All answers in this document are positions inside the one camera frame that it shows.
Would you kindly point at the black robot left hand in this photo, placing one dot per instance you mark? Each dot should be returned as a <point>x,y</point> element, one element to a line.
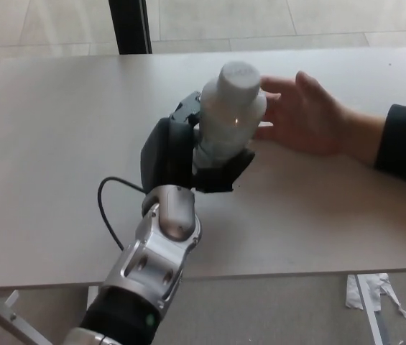
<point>166,154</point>

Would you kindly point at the person's bare hand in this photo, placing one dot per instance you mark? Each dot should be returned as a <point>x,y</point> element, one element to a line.
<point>307,118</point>

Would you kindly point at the white plastic bottle with cap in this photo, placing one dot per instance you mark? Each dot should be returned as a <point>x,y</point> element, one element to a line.
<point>228,108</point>

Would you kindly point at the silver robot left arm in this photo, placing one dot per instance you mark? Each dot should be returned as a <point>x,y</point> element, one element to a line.
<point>159,251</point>

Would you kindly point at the white metal table leg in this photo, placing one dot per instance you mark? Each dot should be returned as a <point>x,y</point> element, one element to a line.
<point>92,293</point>

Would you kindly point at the crumpled white paper strip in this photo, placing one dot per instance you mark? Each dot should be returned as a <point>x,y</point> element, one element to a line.
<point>353,298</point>

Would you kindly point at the grey slanted table leg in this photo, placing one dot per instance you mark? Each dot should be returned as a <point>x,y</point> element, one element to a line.
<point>375,323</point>

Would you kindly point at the white diagonal table brace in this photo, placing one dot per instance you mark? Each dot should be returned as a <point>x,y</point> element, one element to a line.
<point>8,325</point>

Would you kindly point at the black vertical door frame post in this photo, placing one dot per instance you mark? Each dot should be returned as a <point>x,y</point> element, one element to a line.
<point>130,25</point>

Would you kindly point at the white metal table bracket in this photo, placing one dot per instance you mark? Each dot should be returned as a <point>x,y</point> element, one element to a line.
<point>8,298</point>

